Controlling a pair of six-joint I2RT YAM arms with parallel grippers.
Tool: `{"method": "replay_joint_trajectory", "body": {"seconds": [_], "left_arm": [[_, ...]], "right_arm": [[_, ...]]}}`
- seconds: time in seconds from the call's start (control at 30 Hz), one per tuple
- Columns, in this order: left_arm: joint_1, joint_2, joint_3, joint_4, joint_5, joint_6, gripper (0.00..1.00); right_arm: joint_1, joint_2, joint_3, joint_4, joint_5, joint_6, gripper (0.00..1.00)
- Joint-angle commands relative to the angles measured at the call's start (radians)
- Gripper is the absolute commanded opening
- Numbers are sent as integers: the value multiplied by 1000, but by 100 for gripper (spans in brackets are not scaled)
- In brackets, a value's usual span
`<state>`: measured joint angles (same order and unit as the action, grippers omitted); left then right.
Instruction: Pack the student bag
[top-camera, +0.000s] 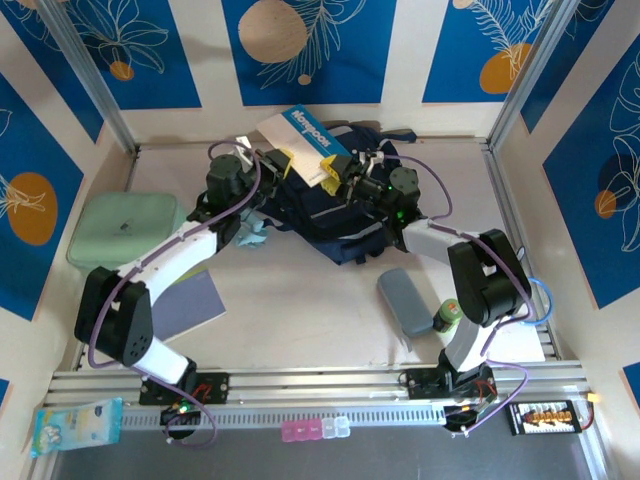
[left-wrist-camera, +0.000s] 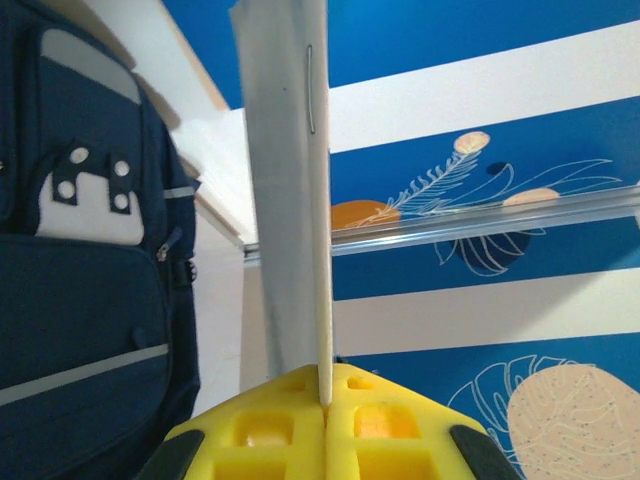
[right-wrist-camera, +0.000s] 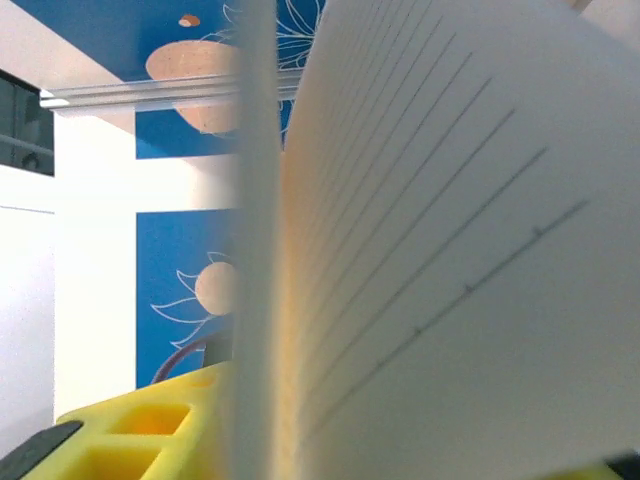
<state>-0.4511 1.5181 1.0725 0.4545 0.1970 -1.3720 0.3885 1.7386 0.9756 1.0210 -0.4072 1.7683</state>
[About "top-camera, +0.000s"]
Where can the blue white notebook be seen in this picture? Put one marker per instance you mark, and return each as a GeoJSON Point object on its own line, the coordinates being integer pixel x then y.
{"type": "Point", "coordinates": [300, 135]}

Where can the navy blue backpack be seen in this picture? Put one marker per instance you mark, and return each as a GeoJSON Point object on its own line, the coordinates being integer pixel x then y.
{"type": "Point", "coordinates": [325, 225]}

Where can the light blue pencil pouch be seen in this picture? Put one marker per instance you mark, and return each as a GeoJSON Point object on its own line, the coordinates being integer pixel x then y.
{"type": "Point", "coordinates": [250, 235]}

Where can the grey blue glasses case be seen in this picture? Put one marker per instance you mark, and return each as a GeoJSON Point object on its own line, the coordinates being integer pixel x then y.
{"type": "Point", "coordinates": [405, 302]}

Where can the purple notebook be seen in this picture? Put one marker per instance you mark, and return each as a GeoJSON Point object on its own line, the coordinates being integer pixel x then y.
{"type": "Point", "coordinates": [200, 305]}

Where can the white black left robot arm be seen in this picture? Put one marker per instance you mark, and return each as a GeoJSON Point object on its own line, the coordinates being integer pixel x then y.
{"type": "Point", "coordinates": [117, 325]}

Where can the mint green lunch bag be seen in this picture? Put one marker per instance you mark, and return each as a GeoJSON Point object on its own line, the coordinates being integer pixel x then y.
{"type": "Point", "coordinates": [120, 235]}

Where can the light blue wipes pack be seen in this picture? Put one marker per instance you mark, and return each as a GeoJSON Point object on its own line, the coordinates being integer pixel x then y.
{"type": "Point", "coordinates": [75, 425]}

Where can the blue poster beige circle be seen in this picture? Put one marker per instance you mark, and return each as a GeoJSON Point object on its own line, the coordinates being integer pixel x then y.
{"type": "Point", "coordinates": [350, 60]}

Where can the blue poster white flower outline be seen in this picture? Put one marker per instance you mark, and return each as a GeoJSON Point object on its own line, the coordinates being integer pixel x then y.
{"type": "Point", "coordinates": [165, 75]}

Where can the green bottle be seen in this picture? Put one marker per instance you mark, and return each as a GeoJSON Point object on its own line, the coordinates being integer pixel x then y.
{"type": "Point", "coordinates": [445, 317]}

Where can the blue poster orange circle feather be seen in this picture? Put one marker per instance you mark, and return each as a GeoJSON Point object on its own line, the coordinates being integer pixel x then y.
{"type": "Point", "coordinates": [450, 50]}

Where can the blue poster dark circle leaf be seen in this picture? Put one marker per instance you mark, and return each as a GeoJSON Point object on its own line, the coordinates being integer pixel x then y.
{"type": "Point", "coordinates": [575, 200]}

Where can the blue poster large orange circle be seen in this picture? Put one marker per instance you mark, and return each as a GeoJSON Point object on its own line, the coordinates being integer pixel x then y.
{"type": "Point", "coordinates": [30, 150]}

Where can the black controller board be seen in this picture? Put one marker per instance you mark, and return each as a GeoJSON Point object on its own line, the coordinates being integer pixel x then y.
{"type": "Point", "coordinates": [462, 417]}
{"type": "Point", "coordinates": [180, 417]}

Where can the pink clear pill organizer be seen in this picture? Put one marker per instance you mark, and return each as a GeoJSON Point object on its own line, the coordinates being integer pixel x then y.
{"type": "Point", "coordinates": [315, 430]}

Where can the black power distribution board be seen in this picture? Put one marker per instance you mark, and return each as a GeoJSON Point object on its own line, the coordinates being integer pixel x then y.
{"type": "Point", "coordinates": [545, 417]}

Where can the aluminium table side rail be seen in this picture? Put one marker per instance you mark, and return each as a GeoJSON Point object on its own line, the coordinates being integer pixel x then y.
{"type": "Point", "coordinates": [131, 170]}
{"type": "Point", "coordinates": [499, 175]}

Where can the aluminium frame post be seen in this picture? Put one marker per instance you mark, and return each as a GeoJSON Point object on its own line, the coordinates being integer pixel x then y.
{"type": "Point", "coordinates": [530, 75]}
{"type": "Point", "coordinates": [85, 65]}

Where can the aluminium mounting rail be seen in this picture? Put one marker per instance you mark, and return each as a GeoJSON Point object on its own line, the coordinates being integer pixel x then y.
{"type": "Point", "coordinates": [325, 380]}

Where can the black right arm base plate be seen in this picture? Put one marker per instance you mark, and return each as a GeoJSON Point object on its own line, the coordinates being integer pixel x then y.
{"type": "Point", "coordinates": [422, 382]}

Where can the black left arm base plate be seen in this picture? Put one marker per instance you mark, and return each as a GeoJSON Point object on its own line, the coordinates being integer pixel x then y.
{"type": "Point", "coordinates": [215, 387]}

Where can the blue wall poster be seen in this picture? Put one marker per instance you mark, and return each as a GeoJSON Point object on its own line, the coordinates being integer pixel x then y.
{"type": "Point", "coordinates": [52, 50]}
{"type": "Point", "coordinates": [575, 55]}

